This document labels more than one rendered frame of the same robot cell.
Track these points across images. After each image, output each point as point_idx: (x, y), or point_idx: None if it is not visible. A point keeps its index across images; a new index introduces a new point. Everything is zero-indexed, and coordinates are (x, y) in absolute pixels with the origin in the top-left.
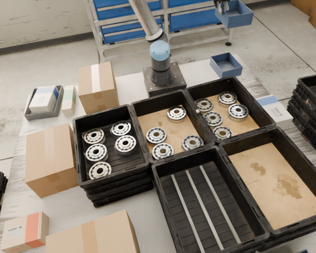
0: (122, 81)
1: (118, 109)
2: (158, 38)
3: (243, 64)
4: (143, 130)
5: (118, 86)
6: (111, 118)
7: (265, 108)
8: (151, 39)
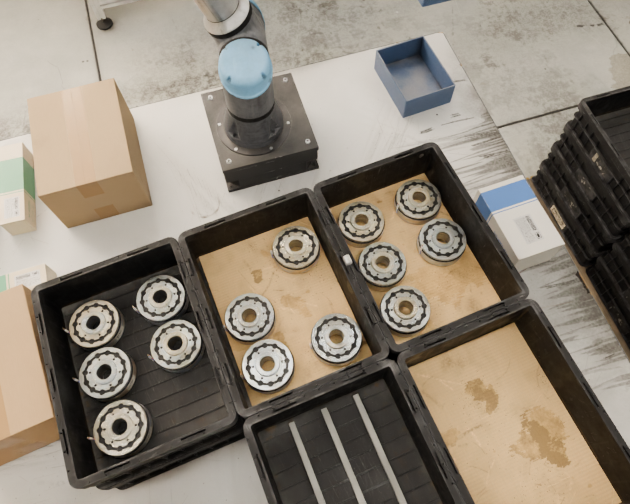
0: (153, 120)
1: (149, 252)
2: (238, 31)
3: (456, 66)
4: (217, 297)
5: (142, 139)
6: (132, 270)
7: (503, 218)
8: (220, 34)
